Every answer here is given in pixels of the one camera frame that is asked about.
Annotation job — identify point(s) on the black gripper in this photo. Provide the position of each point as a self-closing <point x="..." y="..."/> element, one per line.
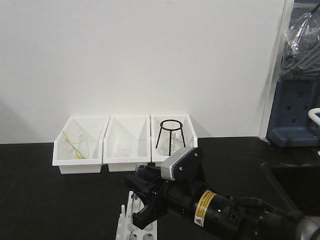
<point x="160" y="196"/>

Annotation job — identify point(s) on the clear glass test tube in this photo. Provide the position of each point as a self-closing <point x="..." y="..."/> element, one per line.
<point x="139" y="167"/>

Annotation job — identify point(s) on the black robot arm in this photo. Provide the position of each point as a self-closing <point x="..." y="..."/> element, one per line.
<point x="250" y="219"/>

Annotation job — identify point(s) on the white test tube rack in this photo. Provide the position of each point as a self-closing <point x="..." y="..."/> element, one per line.
<point x="123" y="227"/>

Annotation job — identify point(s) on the blue-grey pegboard drying rack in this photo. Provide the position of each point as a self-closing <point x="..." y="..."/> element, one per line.
<point x="289" y="124"/>

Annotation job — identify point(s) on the glass flask in middle bin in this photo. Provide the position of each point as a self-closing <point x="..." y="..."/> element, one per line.
<point x="123" y="149"/>

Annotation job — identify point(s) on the middle white storage bin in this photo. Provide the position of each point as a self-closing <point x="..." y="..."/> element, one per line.
<point x="135" y="129"/>

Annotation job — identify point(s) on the white storage bin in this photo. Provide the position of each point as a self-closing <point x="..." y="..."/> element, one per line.
<point x="155" y="120"/>
<point x="135" y="129"/>
<point x="95" y="127"/>

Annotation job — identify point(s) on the glassware in right bin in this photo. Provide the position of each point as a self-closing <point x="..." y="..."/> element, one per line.
<point x="175" y="143"/>

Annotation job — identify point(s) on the right white storage bin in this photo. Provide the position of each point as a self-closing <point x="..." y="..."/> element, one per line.
<point x="155" y="120"/>

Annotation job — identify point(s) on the yellow green stirring rod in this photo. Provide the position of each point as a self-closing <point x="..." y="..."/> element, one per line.
<point x="78" y="154"/>

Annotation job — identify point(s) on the left white storage bin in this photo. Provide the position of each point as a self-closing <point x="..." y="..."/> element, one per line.
<point x="95" y="127"/>

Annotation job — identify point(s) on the glass beaker in left bin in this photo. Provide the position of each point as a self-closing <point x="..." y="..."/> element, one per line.
<point x="80" y="141"/>

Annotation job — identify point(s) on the black lab sink basin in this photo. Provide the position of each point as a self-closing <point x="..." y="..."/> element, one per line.
<point x="298" y="185"/>

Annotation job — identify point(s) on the white gooseneck lab faucet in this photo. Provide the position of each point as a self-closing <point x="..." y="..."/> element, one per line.
<point x="313" y="114"/>

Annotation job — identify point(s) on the clear plastic bag of tubes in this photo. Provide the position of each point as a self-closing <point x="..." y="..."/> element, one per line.
<point x="301" y="56"/>

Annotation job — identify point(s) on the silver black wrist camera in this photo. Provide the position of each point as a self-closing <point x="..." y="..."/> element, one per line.
<point x="184" y="164"/>

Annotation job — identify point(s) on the black wire tripod stand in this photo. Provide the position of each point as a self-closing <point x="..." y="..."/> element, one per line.
<point x="169" y="125"/>

